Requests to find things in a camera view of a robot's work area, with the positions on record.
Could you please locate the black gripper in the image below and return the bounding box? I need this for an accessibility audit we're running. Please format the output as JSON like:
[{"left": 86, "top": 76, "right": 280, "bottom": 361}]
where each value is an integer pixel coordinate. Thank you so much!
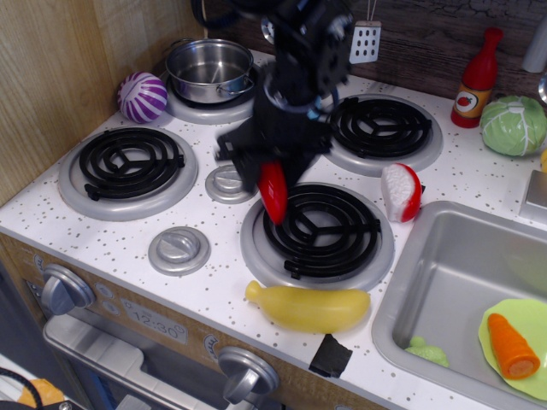
[{"left": 215, "top": 87, "right": 333, "bottom": 192}]

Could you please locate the red toy chili pepper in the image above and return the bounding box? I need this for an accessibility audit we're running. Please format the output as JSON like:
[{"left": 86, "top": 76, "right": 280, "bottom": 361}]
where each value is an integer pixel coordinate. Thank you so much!
[{"left": 257, "top": 161, "right": 288, "bottom": 225}]

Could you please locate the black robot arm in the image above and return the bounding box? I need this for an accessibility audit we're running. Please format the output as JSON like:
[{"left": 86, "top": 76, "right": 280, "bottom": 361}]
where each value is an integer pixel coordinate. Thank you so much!
[{"left": 191, "top": 1, "right": 352, "bottom": 191}]

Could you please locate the silver stovetop knob middle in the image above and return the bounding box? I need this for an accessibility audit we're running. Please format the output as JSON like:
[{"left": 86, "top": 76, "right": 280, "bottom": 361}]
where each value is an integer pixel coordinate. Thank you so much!
[{"left": 205, "top": 165, "right": 257, "bottom": 204}]

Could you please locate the silver stovetop knob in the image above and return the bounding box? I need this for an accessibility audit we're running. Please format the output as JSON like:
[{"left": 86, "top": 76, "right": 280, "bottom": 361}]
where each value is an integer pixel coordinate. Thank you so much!
[
  {"left": 148, "top": 226, "right": 211, "bottom": 276},
  {"left": 205, "top": 165, "right": 257, "bottom": 204}
]

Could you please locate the front right black burner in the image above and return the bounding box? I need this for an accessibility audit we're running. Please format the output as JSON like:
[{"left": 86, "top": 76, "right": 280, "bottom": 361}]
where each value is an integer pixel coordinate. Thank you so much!
[{"left": 240, "top": 183, "right": 395, "bottom": 290}]

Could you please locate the black burner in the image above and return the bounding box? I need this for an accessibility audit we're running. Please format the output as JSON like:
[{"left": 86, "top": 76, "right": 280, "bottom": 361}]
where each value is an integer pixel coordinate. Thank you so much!
[
  {"left": 326, "top": 94, "right": 444, "bottom": 178},
  {"left": 240, "top": 183, "right": 395, "bottom": 290},
  {"left": 58, "top": 126, "right": 198, "bottom": 222}
]

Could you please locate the back right black burner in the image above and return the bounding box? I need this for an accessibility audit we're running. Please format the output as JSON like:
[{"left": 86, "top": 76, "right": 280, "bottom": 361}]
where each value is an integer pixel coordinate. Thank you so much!
[{"left": 326, "top": 94, "right": 444, "bottom": 178}]

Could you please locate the stainless steel pot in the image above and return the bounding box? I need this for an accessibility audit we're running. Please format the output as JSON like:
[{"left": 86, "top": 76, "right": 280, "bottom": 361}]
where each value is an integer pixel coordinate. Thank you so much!
[{"left": 165, "top": 38, "right": 255, "bottom": 104}]

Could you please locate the silver stovetop knob front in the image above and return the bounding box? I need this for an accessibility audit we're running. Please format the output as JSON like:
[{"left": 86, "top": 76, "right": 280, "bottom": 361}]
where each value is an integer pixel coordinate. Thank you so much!
[{"left": 148, "top": 226, "right": 211, "bottom": 276}]

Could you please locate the red white toy radish slice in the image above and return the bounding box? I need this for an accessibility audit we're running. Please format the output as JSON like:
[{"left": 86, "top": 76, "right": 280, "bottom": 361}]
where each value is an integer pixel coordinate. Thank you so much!
[{"left": 380, "top": 163, "right": 422, "bottom": 223}]

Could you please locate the hanging metal slotted ladle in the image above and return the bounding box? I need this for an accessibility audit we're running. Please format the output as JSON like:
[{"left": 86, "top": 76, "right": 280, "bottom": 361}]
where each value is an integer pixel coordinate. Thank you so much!
[{"left": 261, "top": 16, "right": 274, "bottom": 44}]

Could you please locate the front left black burner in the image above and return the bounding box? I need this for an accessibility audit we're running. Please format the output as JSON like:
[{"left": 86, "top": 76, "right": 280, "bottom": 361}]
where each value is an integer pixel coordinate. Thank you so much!
[{"left": 58, "top": 126, "right": 198, "bottom": 222}]

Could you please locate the purple white striped ball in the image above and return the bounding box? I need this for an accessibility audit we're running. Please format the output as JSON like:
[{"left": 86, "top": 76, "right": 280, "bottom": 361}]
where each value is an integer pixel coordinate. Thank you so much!
[{"left": 117, "top": 72, "right": 168, "bottom": 124}]

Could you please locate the hanging metal slotted spatula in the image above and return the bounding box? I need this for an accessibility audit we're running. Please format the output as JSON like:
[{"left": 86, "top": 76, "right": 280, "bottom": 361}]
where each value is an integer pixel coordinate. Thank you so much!
[{"left": 350, "top": 1, "right": 382, "bottom": 65}]

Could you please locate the yellow toy banana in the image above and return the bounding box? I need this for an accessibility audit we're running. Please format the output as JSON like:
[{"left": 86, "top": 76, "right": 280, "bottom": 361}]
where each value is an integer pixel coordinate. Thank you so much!
[{"left": 245, "top": 281, "right": 371, "bottom": 334}]

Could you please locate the oven clock display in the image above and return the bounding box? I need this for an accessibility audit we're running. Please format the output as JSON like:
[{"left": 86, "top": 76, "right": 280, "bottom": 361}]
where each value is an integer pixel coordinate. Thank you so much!
[{"left": 121, "top": 298, "right": 188, "bottom": 345}]

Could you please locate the black tape patch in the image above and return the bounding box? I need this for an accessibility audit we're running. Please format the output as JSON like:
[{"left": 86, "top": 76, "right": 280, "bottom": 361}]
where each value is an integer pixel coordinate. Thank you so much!
[{"left": 309, "top": 334, "right": 353, "bottom": 378}]

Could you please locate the silver toy sink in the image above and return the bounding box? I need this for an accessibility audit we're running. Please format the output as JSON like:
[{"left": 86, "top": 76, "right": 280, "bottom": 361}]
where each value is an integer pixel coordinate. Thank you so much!
[{"left": 372, "top": 202, "right": 546, "bottom": 409}]

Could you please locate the right silver oven knob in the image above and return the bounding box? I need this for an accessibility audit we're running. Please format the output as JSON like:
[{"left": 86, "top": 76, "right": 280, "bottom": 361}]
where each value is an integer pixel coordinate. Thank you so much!
[{"left": 218, "top": 346, "right": 280, "bottom": 405}]

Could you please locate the silver oven knob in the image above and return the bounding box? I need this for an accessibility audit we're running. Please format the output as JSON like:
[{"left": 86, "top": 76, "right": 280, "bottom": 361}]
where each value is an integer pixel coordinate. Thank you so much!
[
  {"left": 218, "top": 346, "right": 280, "bottom": 405},
  {"left": 41, "top": 264, "right": 96, "bottom": 316}
]

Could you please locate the red toy ketchup bottle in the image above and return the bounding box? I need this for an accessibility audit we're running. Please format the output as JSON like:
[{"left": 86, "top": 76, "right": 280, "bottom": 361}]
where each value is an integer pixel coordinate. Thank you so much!
[{"left": 450, "top": 27, "right": 503, "bottom": 128}]

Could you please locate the small green toy vegetable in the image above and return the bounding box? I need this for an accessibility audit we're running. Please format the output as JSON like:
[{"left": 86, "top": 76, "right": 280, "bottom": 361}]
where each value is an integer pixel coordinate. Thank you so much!
[{"left": 405, "top": 336, "right": 450, "bottom": 368}]

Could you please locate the left silver oven knob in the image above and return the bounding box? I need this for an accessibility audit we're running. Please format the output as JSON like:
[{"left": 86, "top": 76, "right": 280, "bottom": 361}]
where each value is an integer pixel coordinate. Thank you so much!
[{"left": 41, "top": 264, "right": 96, "bottom": 316}]

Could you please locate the green toy cabbage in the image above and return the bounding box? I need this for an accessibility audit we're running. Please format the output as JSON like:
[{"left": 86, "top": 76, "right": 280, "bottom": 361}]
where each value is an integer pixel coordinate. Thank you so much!
[{"left": 479, "top": 96, "right": 546, "bottom": 156}]

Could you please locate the silver faucet base block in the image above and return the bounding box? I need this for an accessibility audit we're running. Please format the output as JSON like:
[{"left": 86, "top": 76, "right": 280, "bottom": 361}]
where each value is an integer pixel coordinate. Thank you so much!
[{"left": 519, "top": 170, "right": 547, "bottom": 224}]

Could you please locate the yellow toy at edge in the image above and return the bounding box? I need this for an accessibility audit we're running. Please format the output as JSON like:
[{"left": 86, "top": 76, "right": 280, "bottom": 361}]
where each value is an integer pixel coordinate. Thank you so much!
[{"left": 540, "top": 149, "right": 547, "bottom": 173}]

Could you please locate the silver toy faucet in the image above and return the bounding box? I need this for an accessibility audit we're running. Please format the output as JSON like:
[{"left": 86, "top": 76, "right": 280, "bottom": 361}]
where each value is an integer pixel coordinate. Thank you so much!
[{"left": 522, "top": 16, "right": 547, "bottom": 73}]

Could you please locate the light green plastic plate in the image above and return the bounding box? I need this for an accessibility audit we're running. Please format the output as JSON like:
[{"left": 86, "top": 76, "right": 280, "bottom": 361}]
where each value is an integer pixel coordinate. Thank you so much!
[{"left": 478, "top": 299, "right": 546, "bottom": 401}]

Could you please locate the orange toy carrot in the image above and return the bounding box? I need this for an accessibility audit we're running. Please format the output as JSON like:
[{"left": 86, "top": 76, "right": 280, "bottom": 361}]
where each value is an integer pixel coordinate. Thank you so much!
[{"left": 487, "top": 313, "right": 540, "bottom": 380}]

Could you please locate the orange toy on floor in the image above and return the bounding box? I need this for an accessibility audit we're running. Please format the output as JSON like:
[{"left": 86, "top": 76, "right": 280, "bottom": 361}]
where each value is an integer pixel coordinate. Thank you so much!
[{"left": 17, "top": 378, "right": 65, "bottom": 407}]

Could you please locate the silver oven door handle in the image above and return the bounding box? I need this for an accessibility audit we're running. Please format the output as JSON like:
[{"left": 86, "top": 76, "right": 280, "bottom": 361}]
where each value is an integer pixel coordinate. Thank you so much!
[{"left": 44, "top": 315, "right": 227, "bottom": 409}]

